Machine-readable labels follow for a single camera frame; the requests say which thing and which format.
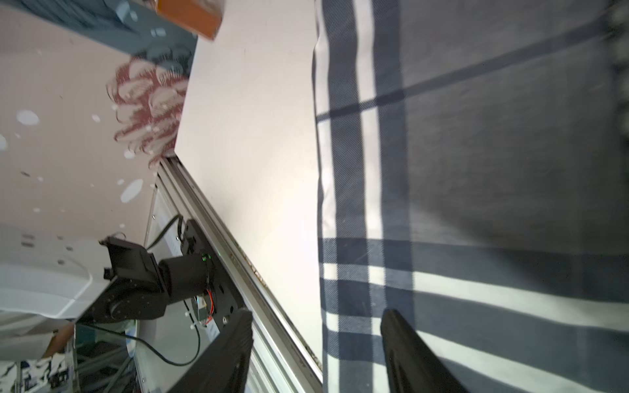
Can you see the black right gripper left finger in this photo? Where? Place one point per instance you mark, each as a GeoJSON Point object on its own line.
{"type": "Point", "coordinates": [224, 365]}

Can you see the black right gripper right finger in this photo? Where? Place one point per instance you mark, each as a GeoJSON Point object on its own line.
{"type": "Point", "coordinates": [411, 366]}

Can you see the grey plaid pillowcase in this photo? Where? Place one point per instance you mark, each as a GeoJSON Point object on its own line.
{"type": "Point", "coordinates": [473, 176]}

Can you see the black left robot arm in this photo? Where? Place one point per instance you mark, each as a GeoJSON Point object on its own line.
{"type": "Point", "coordinates": [140, 287]}

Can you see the small jar orange spice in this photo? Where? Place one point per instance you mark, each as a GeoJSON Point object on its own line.
{"type": "Point", "coordinates": [200, 17]}

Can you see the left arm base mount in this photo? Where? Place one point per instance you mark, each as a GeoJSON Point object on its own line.
{"type": "Point", "coordinates": [221, 294]}

